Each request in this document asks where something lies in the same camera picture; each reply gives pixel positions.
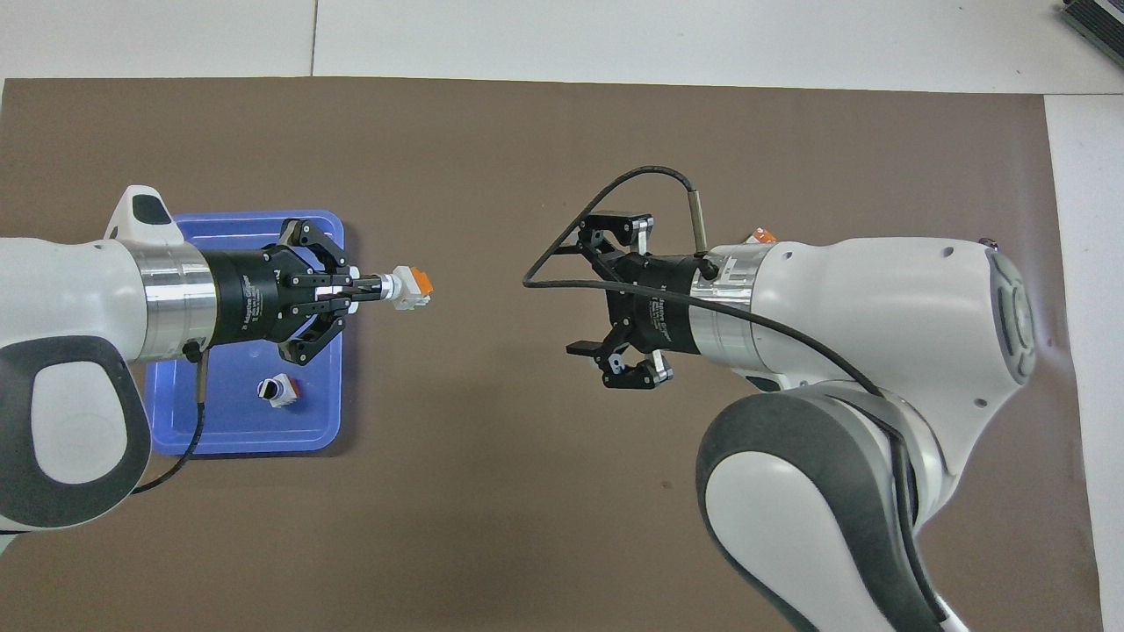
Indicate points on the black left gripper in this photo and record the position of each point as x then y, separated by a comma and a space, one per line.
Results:
250, 298

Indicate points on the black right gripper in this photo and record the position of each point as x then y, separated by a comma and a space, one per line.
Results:
654, 307

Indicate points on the selector switch green orange block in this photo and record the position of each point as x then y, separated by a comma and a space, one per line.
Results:
406, 288

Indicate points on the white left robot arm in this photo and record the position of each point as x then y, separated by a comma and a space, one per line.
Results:
70, 290

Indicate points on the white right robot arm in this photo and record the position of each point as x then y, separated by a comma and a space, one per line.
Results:
878, 298

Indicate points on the blue plastic tray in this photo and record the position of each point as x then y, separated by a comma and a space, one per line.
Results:
246, 417

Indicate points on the brown paper table mat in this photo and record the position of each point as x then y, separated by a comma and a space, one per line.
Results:
492, 491

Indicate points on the grey finned metal device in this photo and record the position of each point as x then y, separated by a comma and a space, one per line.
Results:
1098, 16

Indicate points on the white selector switch black knob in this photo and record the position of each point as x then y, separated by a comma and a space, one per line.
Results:
279, 391

